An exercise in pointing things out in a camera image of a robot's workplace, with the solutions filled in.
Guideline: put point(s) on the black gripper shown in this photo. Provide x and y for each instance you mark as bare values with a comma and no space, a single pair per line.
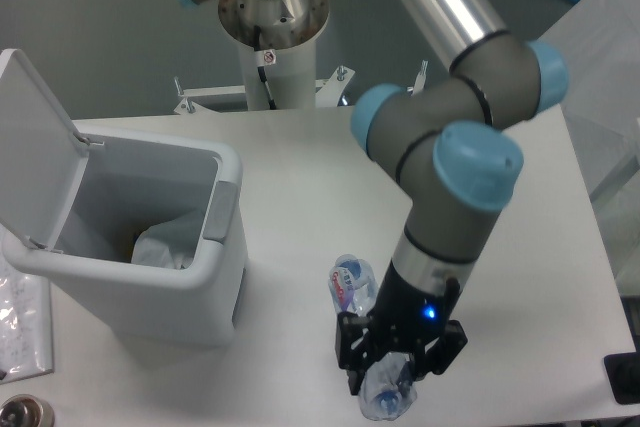
405,319

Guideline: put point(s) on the clear plastic water bottle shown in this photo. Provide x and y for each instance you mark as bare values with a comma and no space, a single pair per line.
387,390

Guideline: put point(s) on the white plastic wrapper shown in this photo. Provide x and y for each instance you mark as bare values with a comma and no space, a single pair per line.
169,245

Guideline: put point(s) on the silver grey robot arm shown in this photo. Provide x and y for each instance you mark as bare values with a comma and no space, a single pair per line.
445,147

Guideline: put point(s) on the white open trash can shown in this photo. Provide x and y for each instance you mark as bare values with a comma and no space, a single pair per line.
52,168

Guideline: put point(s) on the black device at edge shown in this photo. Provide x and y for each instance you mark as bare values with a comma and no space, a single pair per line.
623,374

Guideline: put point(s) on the clear plastic document sleeve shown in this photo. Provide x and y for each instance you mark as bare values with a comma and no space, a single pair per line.
26,325

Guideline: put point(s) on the round metal connector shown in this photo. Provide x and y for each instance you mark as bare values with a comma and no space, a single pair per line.
25,410

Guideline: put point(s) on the white pedestal base frame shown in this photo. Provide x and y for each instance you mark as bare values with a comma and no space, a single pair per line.
331,92

